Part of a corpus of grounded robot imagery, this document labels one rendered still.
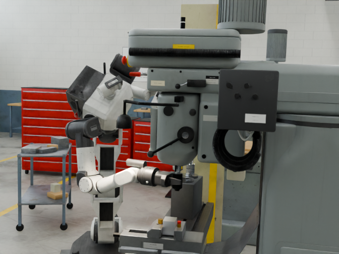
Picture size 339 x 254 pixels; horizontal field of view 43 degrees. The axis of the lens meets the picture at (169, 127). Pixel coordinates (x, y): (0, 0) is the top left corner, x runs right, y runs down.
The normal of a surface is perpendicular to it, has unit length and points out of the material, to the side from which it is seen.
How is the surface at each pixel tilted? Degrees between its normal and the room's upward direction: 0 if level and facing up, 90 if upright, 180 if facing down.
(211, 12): 90
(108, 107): 57
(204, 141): 90
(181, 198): 90
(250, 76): 90
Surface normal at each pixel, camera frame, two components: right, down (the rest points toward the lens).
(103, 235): 0.11, 0.34
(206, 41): -0.20, 0.11
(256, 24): 0.42, 0.12
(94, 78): 0.11, -0.43
